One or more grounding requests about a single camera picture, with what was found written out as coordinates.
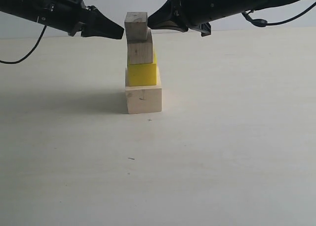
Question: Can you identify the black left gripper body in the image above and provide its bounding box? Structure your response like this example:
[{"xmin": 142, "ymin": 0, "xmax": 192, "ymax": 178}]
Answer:
[{"xmin": 32, "ymin": 0, "xmax": 99, "ymax": 37}]

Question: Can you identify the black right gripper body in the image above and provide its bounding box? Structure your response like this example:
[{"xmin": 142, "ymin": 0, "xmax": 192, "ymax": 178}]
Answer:
[{"xmin": 171, "ymin": 0, "xmax": 221, "ymax": 37}]

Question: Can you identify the small wooden cube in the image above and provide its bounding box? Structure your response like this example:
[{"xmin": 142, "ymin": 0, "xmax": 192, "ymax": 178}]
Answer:
[{"xmin": 124, "ymin": 12, "xmax": 148, "ymax": 42}]

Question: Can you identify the medium wooden cube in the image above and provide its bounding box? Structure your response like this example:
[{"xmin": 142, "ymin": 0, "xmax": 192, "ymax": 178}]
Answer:
[{"xmin": 127, "ymin": 29, "xmax": 154, "ymax": 64}]

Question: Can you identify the yellow cube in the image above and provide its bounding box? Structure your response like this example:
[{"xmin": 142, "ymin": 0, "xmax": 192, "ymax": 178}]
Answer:
[{"xmin": 127, "ymin": 49, "xmax": 158, "ymax": 87}]

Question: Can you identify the large wooden cube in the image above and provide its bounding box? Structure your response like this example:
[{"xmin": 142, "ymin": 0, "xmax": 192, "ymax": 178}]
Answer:
[{"xmin": 124, "ymin": 65, "xmax": 163, "ymax": 115}]

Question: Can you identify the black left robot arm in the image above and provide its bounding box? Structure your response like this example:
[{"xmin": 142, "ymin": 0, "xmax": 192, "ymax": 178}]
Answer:
[{"xmin": 0, "ymin": 0, "xmax": 124, "ymax": 40}]

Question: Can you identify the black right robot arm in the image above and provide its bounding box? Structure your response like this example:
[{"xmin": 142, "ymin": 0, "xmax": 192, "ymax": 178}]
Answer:
[{"xmin": 148, "ymin": 0, "xmax": 300, "ymax": 37}]

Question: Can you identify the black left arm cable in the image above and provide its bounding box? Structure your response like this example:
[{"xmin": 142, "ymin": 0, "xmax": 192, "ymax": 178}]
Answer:
[{"xmin": 0, "ymin": 24, "xmax": 47, "ymax": 65}]

